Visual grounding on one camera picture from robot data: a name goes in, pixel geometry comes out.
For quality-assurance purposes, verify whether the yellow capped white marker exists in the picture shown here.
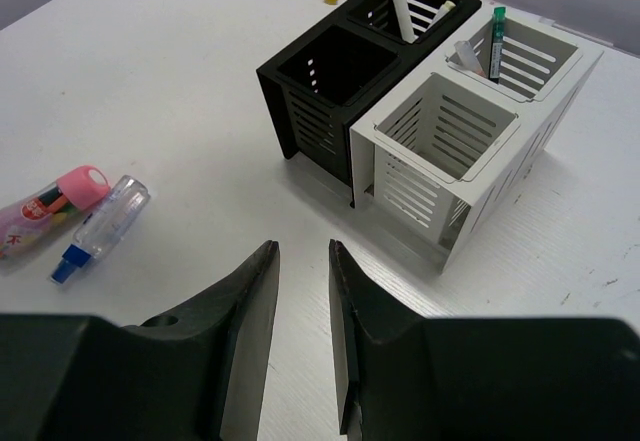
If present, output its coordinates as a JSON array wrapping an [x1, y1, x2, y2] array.
[[392, 0, 416, 44]]

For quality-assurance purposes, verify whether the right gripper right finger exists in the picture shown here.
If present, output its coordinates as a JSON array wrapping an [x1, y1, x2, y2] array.
[[329, 240, 639, 440]]

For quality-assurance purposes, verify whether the red pen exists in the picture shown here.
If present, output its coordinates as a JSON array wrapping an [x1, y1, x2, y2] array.
[[454, 40, 486, 77]]

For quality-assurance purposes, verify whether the pink glue stick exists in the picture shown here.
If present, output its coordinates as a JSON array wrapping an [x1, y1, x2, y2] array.
[[1, 165, 111, 277]]

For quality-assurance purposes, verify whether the yellow white pen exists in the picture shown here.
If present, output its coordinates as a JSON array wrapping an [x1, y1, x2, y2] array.
[[428, 0, 456, 29]]

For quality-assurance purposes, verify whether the white slotted pen holder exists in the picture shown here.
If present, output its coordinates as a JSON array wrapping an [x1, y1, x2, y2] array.
[[350, 6, 603, 265]]

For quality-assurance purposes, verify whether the blue correction tape pen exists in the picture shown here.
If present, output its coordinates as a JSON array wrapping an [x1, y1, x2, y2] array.
[[49, 175, 151, 285]]

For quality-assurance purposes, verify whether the black slotted pen holder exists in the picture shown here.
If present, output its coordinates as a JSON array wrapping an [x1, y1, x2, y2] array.
[[257, 0, 482, 185]]

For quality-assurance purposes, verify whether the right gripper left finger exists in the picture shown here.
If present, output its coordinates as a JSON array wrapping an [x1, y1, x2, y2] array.
[[1, 241, 280, 440]]

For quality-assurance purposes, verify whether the green capped pen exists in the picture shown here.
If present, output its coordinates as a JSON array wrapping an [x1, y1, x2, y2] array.
[[488, 6, 506, 83]]

